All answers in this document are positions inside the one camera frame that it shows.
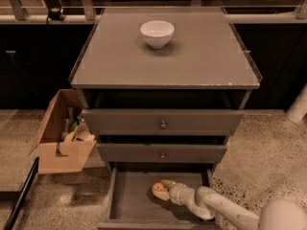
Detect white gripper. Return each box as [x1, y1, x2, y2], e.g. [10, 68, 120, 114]
[152, 179, 196, 207]

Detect orange fruit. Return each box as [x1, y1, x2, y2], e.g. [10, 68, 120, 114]
[152, 182, 165, 191]

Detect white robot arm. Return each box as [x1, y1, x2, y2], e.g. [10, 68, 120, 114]
[152, 90, 307, 230]

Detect grey open bottom drawer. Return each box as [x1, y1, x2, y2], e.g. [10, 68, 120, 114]
[97, 163, 223, 230]

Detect grey middle drawer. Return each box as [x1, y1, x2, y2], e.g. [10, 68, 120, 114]
[97, 144, 227, 163]

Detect grey top drawer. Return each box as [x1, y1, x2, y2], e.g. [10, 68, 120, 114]
[82, 108, 243, 136]

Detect grey drawer cabinet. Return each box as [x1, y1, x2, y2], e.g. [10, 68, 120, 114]
[69, 6, 263, 111]

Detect bottles and items in box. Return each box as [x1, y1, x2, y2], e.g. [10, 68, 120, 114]
[60, 107, 84, 140]

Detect open cardboard box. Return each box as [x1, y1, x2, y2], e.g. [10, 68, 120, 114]
[29, 89, 96, 174]

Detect black bar on floor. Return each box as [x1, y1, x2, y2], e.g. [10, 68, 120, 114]
[3, 157, 39, 230]

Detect white ceramic bowl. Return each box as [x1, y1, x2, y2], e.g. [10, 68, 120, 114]
[140, 20, 175, 49]

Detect small black object on ledge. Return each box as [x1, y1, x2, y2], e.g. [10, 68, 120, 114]
[48, 7, 65, 21]

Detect metal railing ledge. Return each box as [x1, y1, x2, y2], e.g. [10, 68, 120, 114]
[0, 0, 307, 26]

